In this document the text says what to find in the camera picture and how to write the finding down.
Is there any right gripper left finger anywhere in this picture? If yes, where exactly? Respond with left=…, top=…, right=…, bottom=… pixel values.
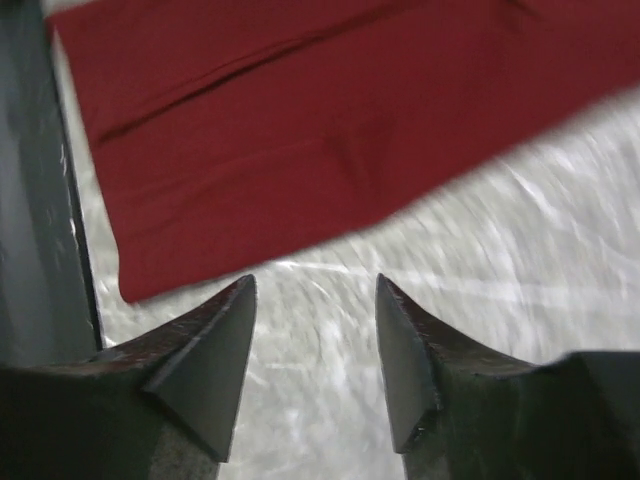
left=1, top=275, right=257, bottom=479

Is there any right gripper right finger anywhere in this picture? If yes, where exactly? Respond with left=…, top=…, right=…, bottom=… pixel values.
left=375, top=276, right=639, bottom=479

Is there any dark red t-shirt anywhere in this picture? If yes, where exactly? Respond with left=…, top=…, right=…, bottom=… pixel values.
left=49, top=1, right=639, bottom=303

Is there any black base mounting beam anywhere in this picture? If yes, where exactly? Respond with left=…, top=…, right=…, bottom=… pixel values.
left=1, top=1, right=102, bottom=367

